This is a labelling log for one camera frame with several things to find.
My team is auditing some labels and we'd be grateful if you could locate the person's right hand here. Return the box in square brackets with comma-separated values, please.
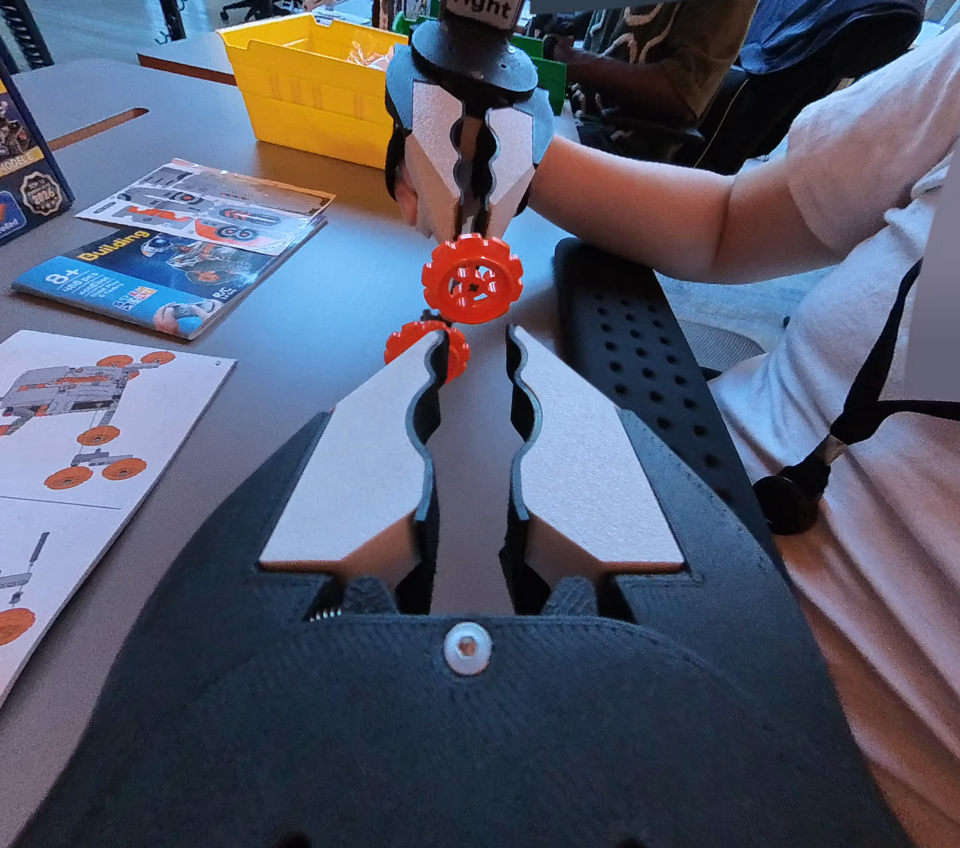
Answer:
[393, 154, 438, 240]

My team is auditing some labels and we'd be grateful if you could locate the open assembly manual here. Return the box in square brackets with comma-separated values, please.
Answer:
[0, 329, 238, 710]

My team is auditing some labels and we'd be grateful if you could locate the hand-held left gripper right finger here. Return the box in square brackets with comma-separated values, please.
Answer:
[501, 323, 686, 615]

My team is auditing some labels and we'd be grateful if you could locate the person's white shirt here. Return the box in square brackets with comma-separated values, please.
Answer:
[708, 23, 960, 848]

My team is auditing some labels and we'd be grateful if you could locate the clear plastic parts bag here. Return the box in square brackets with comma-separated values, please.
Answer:
[346, 38, 410, 71]

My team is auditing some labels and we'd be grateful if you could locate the black lanyard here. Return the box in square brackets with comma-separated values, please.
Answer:
[752, 259, 960, 536]

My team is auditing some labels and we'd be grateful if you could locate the grey mesh chair seat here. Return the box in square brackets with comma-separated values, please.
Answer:
[678, 318, 768, 375]

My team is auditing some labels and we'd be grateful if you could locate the yellow plastic bin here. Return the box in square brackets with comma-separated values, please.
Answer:
[217, 12, 412, 170]

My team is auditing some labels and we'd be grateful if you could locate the orange toy wheel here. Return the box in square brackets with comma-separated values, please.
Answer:
[420, 233, 525, 326]
[384, 318, 471, 384]

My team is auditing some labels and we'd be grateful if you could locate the dark blue jacket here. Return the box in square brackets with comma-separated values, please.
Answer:
[738, 0, 933, 77]

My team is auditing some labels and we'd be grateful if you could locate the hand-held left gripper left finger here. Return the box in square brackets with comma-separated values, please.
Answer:
[258, 329, 451, 613]

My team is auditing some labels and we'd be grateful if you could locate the person's right forearm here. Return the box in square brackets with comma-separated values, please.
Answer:
[522, 134, 815, 285]

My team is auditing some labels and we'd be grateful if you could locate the sticker sheet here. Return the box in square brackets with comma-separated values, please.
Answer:
[75, 158, 336, 251]

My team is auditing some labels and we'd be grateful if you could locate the green plastic bin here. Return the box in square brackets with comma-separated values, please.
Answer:
[392, 0, 569, 116]

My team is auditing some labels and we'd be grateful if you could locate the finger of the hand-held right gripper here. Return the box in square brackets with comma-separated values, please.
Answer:
[466, 106, 538, 240]
[403, 80, 481, 242]

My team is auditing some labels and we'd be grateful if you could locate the blue instruction booklet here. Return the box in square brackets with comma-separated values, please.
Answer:
[11, 214, 329, 341]

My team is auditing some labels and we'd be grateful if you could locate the toy robot kit box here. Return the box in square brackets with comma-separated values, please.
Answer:
[0, 64, 76, 248]

